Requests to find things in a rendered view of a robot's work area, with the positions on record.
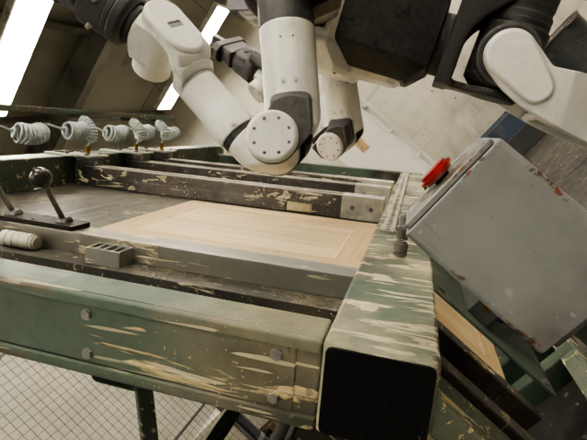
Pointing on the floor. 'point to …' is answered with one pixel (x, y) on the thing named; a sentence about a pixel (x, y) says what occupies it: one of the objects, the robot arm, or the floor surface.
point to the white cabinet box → (382, 145)
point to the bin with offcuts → (569, 44)
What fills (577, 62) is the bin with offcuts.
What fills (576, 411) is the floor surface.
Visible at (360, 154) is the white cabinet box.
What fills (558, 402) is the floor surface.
